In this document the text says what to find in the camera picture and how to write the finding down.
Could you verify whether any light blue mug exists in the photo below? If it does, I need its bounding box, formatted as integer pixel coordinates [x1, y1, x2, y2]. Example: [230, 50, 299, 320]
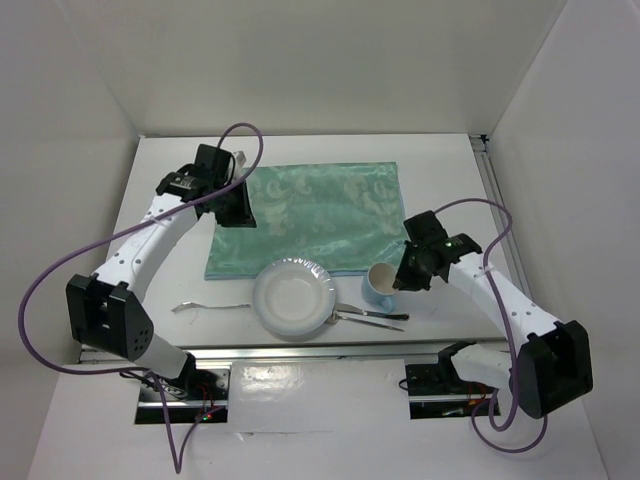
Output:
[361, 263, 398, 313]

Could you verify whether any green satin placemat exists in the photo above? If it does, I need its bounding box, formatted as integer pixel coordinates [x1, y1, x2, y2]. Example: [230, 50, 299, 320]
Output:
[204, 162, 406, 281]

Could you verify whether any silver spoon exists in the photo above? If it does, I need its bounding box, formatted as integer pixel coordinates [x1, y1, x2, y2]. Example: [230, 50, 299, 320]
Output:
[335, 305, 410, 321]

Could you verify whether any silver fork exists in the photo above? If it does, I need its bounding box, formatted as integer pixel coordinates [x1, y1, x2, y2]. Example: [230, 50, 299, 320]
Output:
[171, 301, 251, 314]

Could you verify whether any white ribbed plate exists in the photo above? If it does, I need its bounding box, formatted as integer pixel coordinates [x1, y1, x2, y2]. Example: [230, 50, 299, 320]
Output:
[251, 258, 337, 337]

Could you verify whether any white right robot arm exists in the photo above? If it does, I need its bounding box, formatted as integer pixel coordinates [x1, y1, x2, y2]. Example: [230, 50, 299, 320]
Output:
[394, 211, 593, 419]

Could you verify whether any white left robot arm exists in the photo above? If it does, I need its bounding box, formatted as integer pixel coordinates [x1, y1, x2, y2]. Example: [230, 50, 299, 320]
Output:
[66, 144, 256, 399]

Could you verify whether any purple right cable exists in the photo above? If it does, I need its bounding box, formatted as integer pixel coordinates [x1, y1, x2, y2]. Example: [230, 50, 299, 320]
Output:
[432, 198, 551, 454]

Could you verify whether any purple cable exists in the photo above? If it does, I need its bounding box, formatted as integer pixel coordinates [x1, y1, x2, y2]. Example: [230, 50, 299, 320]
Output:
[432, 198, 551, 454]
[18, 122, 265, 474]

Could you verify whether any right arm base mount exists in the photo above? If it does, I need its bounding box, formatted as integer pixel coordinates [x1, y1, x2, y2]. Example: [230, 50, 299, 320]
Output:
[398, 360, 493, 420]

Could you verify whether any aluminium table frame rail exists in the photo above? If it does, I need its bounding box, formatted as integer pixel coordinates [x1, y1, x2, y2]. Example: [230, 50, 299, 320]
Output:
[79, 132, 546, 364]

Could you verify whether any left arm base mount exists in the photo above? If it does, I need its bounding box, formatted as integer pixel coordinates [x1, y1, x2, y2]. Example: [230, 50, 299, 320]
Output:
[120, 363, 231, 425]

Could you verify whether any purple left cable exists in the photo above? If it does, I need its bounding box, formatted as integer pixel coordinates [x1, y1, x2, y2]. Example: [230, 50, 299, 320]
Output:
[18, 122, 265, 474]

